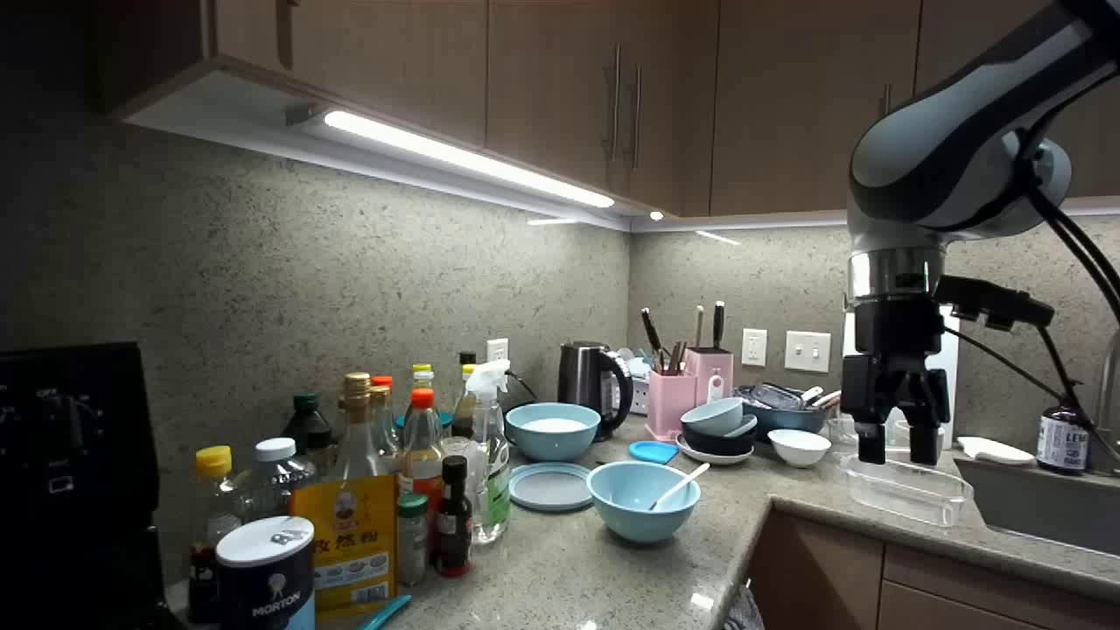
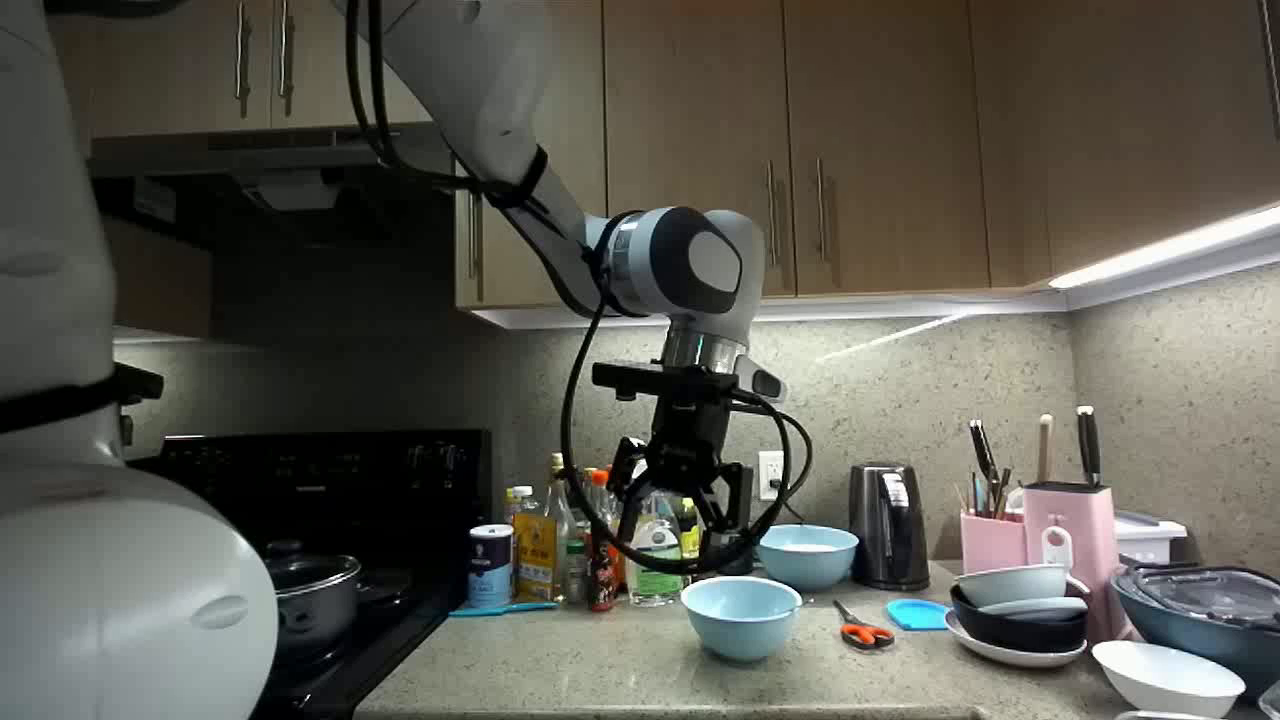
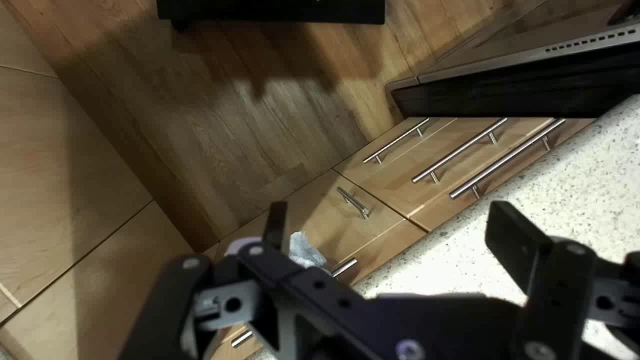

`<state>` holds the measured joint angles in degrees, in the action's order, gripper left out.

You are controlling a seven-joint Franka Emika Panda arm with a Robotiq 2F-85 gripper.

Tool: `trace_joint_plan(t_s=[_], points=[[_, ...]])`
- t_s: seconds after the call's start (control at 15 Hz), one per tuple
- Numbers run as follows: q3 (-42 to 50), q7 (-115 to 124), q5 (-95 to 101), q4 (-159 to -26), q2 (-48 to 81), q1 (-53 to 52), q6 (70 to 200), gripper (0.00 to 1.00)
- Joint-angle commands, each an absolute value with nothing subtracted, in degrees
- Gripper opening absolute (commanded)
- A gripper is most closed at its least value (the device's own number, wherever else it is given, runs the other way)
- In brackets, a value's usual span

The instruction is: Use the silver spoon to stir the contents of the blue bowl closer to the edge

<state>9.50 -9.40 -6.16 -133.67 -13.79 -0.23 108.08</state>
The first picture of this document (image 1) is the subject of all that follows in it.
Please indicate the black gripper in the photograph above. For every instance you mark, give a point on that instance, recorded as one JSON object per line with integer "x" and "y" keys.
{"x": 895, "y": 339}

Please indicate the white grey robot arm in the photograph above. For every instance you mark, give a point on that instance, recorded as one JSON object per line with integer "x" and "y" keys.
{"x": 968, "y": 160}

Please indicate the small white bowl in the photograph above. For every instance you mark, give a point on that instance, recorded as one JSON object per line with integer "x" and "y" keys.
{"x": 801, "y": 447}

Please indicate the blue bowl near edge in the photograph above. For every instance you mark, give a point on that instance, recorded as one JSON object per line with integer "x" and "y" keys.
{"x": 620, "y": 495}

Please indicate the blue bowl with white contents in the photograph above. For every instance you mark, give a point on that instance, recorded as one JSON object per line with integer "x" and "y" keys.
{"x": 554, "y": 431}

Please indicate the clear glass container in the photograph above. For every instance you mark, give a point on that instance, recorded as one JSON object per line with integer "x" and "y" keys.
{"x": 908, "y": 493}

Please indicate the large dark pan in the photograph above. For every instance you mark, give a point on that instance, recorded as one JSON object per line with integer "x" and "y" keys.
{"x": 782, "y": 410}

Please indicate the dark soap dispenser bottle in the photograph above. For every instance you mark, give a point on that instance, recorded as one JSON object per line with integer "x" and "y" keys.
{"x": 1061, "y": 438}

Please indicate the pink knife block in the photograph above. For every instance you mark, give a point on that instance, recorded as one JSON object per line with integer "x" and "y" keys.
{"x": 711, "y": 377}

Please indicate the pink utensil holder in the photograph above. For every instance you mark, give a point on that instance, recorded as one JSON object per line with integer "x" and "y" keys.
{"x": 667, "y": 402}

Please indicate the small blue lid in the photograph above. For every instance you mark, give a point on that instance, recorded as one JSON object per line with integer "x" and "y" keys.
{"x": 657, "y": 452}

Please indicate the black electric kettle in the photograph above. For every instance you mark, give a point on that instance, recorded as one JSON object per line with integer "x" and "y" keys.
{"x": 597, "y": 378}

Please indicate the blue plate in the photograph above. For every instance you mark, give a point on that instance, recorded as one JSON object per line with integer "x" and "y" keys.
{"x": 552, "y": 487}

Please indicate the white spray bottle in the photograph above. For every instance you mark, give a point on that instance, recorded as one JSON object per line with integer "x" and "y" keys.
{"x": 488, "y": 431}

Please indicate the small dark sauce bottle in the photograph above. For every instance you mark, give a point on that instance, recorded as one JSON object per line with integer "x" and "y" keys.
{"x": 452, "y": 519}

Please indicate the orange cap sauce bottle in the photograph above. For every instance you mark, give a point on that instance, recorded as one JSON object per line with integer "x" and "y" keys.
{"x": 423, "y": 456}

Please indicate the yellow label oil bottle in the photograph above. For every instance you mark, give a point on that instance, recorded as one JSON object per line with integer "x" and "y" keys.
{"x": 353, "y": 508}

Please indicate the white cap clear bottle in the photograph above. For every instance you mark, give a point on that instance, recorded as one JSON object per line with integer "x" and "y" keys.
{"x": 270, "y": 482}

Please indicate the under cabinet light strip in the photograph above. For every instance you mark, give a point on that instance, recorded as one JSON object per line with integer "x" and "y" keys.
{"x": 459, "y": 160}

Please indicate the white salt canister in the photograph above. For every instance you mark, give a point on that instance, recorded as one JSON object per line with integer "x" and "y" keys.
{"x": 264, "y": 575}

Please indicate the yellow cap bottle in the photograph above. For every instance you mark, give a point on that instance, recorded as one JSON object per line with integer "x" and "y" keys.
{"x": 215, "y": 517}

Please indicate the black appliance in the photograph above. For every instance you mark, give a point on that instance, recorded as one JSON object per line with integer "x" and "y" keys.
{"x": 79, "y": 493}

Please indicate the white wall outlet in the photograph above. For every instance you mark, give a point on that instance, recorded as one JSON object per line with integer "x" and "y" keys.
{"x": 806, "y": 353}

